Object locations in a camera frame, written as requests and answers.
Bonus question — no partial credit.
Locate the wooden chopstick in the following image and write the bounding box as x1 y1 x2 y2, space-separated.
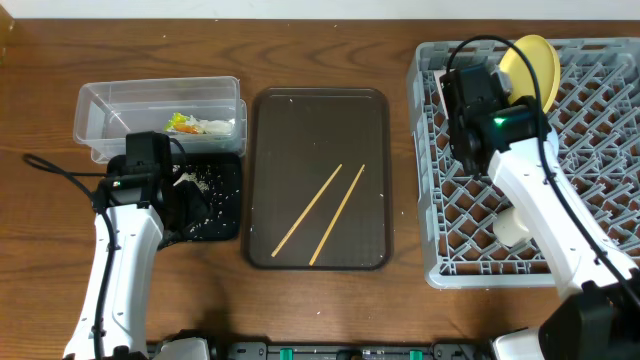
308 164 366 266
271 163 343 258

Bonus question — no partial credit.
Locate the black plastic bin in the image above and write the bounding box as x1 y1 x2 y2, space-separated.
105 151 245 244

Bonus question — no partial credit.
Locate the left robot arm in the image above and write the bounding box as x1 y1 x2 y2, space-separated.
63 170 208 359

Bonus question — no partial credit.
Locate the pink bowl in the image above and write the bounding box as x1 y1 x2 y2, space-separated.
433 70 446 103

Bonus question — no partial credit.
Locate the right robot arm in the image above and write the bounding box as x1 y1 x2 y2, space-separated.
439 66 639 359

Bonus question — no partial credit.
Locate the yellow plate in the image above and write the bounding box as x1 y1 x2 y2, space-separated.
499 35 561 113

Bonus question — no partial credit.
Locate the white paper cup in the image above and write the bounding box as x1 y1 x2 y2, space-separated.
493 207 532 247

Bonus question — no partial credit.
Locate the green snack wrapper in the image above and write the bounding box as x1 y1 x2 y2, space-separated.
164 113 203 134

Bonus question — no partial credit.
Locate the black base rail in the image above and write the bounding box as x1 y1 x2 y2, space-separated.
147 330 493 360

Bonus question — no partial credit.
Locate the brown serving tray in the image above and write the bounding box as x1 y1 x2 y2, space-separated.
242 88 393 271

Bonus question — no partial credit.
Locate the rice food waste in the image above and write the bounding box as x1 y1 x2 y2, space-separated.
172 164 236 236

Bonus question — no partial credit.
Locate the grey dishwasher rack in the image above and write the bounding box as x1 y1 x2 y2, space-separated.
407 38 639 289

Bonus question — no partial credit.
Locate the clear plastic bin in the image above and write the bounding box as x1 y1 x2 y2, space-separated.
73 76 247 163

